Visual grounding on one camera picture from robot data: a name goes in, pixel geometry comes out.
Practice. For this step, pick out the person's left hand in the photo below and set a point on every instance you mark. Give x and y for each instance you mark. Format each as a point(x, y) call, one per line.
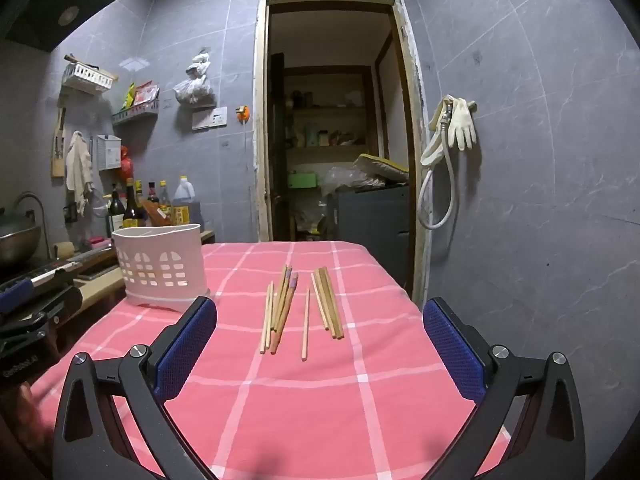
point(27, 396)

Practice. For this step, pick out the white wall socket panel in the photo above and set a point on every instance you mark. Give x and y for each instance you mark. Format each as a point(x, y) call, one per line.
point(210, 119)

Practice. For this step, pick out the wooden shelf unit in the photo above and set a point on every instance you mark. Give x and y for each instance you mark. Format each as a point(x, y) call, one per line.
point(325, 109)

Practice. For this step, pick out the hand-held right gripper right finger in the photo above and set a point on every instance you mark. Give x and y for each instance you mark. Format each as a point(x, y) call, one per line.
point(452, 350)

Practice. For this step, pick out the dark wooden door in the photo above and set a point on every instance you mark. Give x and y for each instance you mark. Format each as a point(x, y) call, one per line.
point(276, 150)

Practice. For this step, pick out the bunch of wooden chopsticks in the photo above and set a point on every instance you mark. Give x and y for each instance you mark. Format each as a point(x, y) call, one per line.
point(328, 300)

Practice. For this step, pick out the white wall box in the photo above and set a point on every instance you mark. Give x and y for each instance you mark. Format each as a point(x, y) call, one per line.
point(109, 152)

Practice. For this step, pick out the white wall basket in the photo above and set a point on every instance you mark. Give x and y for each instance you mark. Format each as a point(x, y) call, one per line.
point(87, 80)

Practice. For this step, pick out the red plastic bag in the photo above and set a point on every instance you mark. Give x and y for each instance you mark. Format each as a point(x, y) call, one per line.
point(126, 165)

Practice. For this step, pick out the orange plug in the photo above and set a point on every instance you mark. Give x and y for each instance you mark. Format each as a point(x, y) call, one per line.
point(242, 114)

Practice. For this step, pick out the yellow edged cushion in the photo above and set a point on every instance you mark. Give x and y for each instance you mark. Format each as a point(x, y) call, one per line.
point(380, 166)

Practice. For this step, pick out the black wall socket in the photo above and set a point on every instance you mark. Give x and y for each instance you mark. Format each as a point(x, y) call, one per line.
point(71, 212)

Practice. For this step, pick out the clear oil jug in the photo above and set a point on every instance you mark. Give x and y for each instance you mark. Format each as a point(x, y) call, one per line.
point(186, 200)

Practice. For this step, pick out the green box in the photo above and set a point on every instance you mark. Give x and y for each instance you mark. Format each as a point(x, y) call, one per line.
point(302, 181)

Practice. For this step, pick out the pink sponge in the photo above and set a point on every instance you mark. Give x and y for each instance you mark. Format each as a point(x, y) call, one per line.
point(100, 243)

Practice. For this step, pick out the dark sauce bottle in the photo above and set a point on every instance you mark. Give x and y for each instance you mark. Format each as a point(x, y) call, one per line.
point(132, 210)
point(116, 215)

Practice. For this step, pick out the grey cabinet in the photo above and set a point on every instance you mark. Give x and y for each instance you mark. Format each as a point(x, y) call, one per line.
point(370, 230)

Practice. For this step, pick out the clear plastic bag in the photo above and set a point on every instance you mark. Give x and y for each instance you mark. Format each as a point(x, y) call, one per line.
point(194, 92)

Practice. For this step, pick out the red packet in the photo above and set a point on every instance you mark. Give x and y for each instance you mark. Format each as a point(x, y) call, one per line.
point(146, 94)

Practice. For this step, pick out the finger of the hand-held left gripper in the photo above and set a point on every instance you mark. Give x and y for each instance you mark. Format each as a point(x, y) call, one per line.
point(60, 304)
point(15, 294)

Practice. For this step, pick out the dark metal wok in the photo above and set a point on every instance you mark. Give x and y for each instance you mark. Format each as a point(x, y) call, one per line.
point(17, 242)

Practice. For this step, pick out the wooden door frame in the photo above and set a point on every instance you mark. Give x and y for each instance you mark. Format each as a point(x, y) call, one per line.
point(260, 110)

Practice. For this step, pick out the white plastic bag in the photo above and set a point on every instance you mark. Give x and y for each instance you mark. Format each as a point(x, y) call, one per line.
point(200, 66)

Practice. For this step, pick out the grey wall rack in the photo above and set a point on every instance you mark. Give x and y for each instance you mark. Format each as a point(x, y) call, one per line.
point(135, 116)

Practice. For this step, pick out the yellow packet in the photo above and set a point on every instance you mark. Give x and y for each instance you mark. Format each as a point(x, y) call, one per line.
point(129, 97)

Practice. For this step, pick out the pink checked tablecloth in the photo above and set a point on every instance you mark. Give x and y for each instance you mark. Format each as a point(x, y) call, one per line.
point(320, 410)

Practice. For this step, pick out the white plastic chopstick holder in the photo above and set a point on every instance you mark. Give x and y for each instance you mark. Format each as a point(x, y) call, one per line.
point(160, 250)

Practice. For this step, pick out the white towel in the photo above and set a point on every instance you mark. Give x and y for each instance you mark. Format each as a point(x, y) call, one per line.
point(77, 170)

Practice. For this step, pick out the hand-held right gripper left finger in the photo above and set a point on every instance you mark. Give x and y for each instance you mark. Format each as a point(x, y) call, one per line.
point(185, 350)

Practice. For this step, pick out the black range hood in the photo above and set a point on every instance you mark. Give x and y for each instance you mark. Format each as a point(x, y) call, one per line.
point(50, 5)

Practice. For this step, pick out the crumpled clear plastic sheet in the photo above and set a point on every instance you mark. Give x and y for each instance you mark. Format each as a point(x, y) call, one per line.
point(345, 180)

